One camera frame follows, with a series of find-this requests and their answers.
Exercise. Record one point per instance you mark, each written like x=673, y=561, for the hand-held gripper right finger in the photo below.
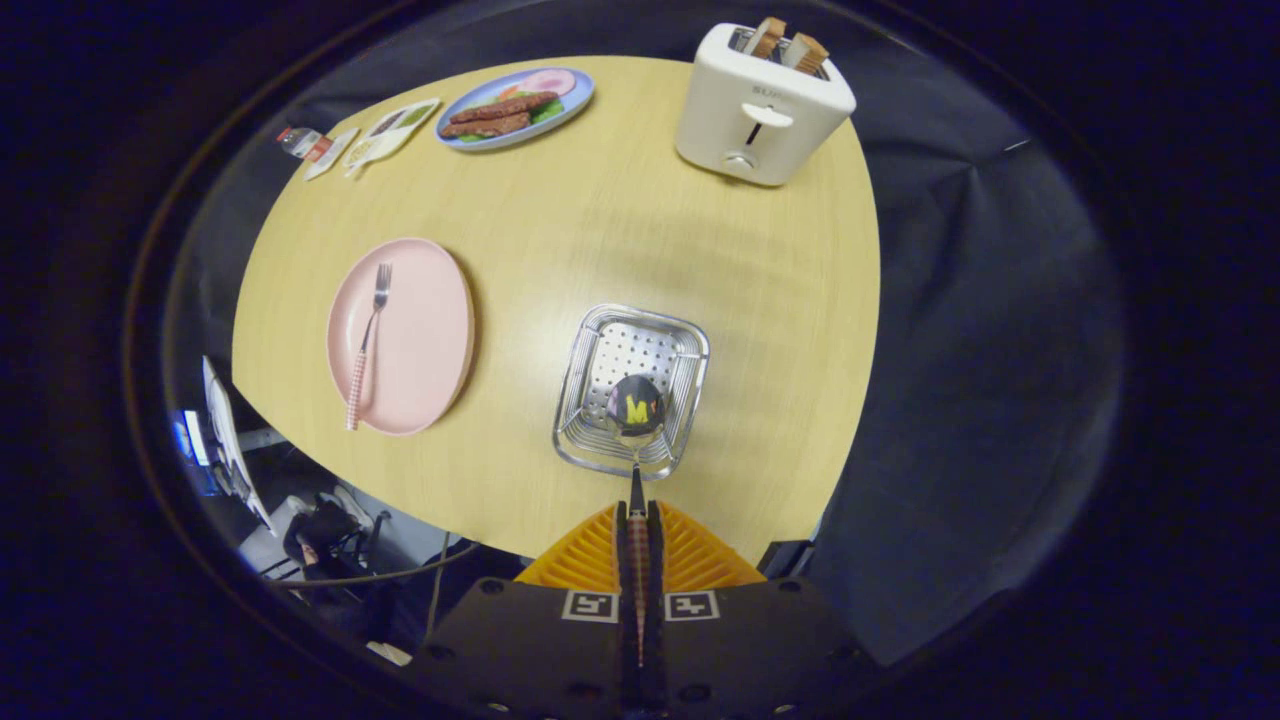
x=760, y=640

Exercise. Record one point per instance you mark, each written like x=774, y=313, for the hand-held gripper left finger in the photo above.
x=520, y=640

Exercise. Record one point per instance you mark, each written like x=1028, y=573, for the pink plate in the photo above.
x=420, y=330

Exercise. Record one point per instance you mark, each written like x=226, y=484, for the white flat panel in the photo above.
x=225, y=430

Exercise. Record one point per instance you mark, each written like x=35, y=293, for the blue lit screen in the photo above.
x=192, y=450

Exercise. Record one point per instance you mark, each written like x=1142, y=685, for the brown sausage strip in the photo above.
x=485, y=126
x=505, y=106

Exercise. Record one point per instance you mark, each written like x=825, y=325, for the white square coaster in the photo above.
x=333, y=155

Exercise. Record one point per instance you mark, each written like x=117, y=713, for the white divided tray with grains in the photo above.
x=395, y=130

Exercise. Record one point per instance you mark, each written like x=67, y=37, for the green lettuce leaf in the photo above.
x=548, y=110

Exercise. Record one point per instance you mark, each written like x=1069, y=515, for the white toaster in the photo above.
x=720, y=110

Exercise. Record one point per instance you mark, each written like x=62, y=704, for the clear water bottle red cap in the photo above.
x=300, y=143

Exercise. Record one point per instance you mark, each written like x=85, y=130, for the blue plate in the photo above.
x=575, y=95

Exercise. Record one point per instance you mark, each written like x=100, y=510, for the pink ham slice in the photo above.
x=548, y=81

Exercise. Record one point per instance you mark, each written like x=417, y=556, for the toast slice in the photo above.
x=806, y=52
x=768, y=36

